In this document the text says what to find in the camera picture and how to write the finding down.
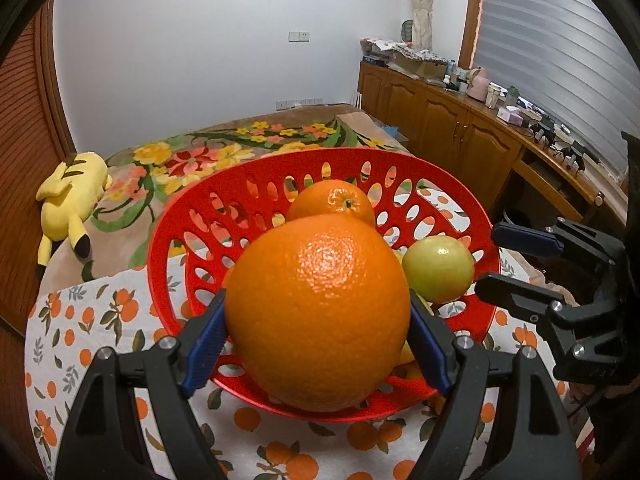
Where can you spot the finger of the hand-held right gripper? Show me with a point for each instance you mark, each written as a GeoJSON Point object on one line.
{"type": "Point", "coordinates": [525, 241]}
{"type": "Point", "coordinates": [510, 292]}

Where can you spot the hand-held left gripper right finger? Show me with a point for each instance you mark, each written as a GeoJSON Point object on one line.
{"type": "Point", "coordinates": [430, 345]}

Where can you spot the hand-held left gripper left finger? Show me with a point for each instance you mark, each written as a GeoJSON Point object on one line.
{"type": "Point", "coordinates": [205, 345]}

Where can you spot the large yellow-green citrus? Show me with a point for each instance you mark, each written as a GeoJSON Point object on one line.
{"type": "Point", "coordinates": [437, 267]}

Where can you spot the red plastic basket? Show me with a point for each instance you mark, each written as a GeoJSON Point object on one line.
{"type": "Point", "coordinates": [170, 240]}

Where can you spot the large orange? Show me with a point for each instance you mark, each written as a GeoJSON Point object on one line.
{"type": "Point", "coordinates": [315, 310]}

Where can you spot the mandarin with green stem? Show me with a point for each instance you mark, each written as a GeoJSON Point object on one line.
{"type": "Point", "coordinates": [332, 202]}

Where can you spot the black device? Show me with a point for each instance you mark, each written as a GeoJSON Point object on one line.
{"type": "Point", "coordinates": [542, 129]}
{"type": "Point", "coordinates": [574, 155]}

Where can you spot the pink box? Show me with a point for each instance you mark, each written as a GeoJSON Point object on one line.
{"type": "Point", "coordinates": [510, 115]}

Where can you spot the white cup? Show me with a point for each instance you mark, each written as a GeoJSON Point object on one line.
{"type": "Point", "coordinates": [494, 96]}

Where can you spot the wooden cabinet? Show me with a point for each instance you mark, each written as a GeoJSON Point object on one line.
{"type": "Point", "coordinates": [440, 115]}

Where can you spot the pink kettle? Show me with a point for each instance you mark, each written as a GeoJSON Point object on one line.
{"type": "Point", "coordinates": [478, 85]}

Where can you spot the floral blanket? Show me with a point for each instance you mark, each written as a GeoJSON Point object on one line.
{"type": "Point", "coordinates": [150, 170]}

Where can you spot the grey window blind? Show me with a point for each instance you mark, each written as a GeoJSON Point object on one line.
{"type": "Point", "coordinates": [550, 50]}

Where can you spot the brown cardboard sheet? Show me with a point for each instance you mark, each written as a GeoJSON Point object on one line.
{"type": "Point", "coordinates": [360, 125]}

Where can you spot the yellow plush toy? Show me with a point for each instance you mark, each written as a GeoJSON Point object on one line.
{"type": "Point", "coordinates": [70, 195]}

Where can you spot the open cardboard box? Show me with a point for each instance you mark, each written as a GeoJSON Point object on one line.
{"type": "Point", "coordinates": [415, 67]}

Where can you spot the pile of papers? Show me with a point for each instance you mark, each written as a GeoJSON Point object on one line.
{"type": "Point", "coordinates": [395, 47]}

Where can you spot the small desk fan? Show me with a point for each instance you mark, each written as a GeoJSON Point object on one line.
{"type": "Point", "coordinates": [407, 31]}

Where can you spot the beige curtain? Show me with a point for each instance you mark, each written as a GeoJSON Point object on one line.
{"type": "Point", "coordinates": [422, 5]}

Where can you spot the wooden window frame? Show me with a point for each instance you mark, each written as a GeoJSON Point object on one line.
{"type": "Point", "coordinates": [472, 15]}

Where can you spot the white wall outlet strip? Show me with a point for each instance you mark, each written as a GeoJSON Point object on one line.
{"type": "Point", "coordinates": [300, 103]}

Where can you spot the white wall switch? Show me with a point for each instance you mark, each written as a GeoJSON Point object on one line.
{"type": "Point", "coordinates": [298, 36]}

